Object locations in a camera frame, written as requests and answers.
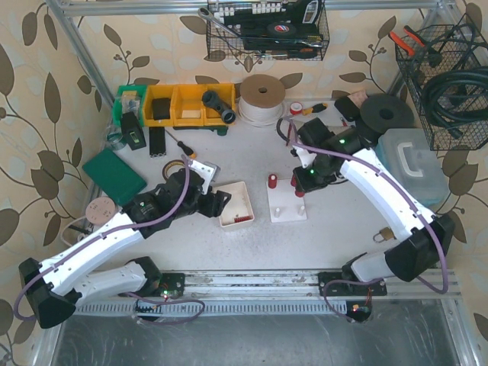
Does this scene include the white parts tray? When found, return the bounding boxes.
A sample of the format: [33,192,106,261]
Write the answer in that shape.
[213,181,255,232]

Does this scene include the brown tape roll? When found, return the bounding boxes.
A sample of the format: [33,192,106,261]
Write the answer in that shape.
[162,159,185,180]

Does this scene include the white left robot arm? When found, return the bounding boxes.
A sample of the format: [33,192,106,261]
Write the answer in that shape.
[13,168,232,329]

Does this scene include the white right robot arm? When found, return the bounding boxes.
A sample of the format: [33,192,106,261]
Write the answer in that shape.
[287,118,455,294]

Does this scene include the beige work glove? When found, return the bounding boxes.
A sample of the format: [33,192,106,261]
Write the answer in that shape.
[286,118,298,146]

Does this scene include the red white tape roll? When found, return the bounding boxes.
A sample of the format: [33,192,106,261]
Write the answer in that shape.
[289,101,303,115]

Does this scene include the yellow black small screwdriver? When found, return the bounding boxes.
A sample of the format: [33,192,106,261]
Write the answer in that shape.
[302,103,328,115]

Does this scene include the black sanding block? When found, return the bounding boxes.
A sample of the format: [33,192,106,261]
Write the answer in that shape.
[334,96,360,122]

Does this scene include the black aluminium extrusion profile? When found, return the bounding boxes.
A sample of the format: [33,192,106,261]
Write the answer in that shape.
[149,127,166,158]

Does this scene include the yellow storage bin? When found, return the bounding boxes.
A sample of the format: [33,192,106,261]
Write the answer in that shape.
[143,83,236,128]

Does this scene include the brass padlock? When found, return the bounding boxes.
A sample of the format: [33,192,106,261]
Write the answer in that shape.
[373,227,395,243]

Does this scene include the black rubber disc spool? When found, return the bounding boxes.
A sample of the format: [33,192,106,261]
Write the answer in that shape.
[360,94,415,136]

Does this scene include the clear teal toolbox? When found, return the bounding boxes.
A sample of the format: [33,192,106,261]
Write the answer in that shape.
[375,128,449,207]

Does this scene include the black green battery box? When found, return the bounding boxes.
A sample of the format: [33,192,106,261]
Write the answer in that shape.
[120,112,146,150]

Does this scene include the black pipe fitting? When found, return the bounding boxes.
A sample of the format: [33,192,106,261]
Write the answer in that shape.
[202,90,236,124]

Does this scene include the black box in bin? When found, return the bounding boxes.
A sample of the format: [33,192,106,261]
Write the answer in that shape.
[152,98,171,120]

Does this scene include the round beige power socket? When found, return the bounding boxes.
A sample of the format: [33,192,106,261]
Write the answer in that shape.
[85,196,117,226]

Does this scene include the clear glass jar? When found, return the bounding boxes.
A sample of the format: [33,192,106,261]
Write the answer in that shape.
[105,125,126,151]

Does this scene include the hammer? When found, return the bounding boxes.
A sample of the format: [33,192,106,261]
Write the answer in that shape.
[68,224,92,236]

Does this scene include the green storage bin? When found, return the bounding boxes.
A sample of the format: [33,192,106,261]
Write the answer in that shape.
[112,85,147,127]

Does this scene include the black electrical tape roll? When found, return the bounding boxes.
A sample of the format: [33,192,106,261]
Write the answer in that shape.
[266,21,297,38]

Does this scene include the white peg base plate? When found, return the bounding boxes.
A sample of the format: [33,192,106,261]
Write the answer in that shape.
[267,177,307,223]

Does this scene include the black yellow handled screwdriver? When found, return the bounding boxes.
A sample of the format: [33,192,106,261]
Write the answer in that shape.
[165,130,197,159]

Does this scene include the red handled tool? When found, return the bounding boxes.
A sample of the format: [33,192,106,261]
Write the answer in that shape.
[339,117,348,127]

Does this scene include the white cable spool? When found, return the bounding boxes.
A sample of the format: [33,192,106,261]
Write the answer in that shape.
[238,74,286,128]

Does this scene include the white coiled cord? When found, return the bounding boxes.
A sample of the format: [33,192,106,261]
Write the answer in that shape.
[60,217,92,252]

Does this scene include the black wire basket centre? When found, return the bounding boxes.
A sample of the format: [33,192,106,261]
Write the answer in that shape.
[197,1,329,63]

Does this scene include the black wire basket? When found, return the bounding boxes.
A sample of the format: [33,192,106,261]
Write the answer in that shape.
[395,23,487,151]
[197,1,329,63]

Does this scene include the black wire basket right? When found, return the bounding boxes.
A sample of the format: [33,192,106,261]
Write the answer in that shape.
[395,23,487,151]

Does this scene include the orange handled pliers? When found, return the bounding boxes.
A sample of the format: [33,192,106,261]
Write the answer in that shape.
[388,25,426,57]

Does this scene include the black coiled hose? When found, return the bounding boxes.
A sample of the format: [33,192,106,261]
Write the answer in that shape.
[421,66,488,129]

